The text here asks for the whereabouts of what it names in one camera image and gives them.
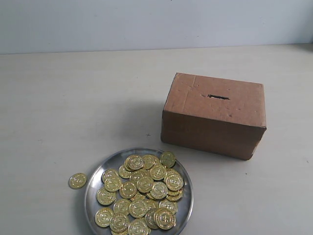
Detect gold coin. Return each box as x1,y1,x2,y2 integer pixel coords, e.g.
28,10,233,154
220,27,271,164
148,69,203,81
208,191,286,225
68,173,87,189
102,168,119,183
94,207,114,228
150,182,168,199
164,173,184,191
96,187,116,206
154,208,176,230

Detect brown cardboard slot box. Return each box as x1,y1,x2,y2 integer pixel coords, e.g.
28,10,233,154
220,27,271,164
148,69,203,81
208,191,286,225
160,73,267,161

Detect gold coin far edge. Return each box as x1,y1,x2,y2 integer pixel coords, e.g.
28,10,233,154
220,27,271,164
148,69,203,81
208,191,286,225
160,151,176,168

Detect round steel plate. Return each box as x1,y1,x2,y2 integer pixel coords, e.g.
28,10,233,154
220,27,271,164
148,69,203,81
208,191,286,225
84,148,194,235

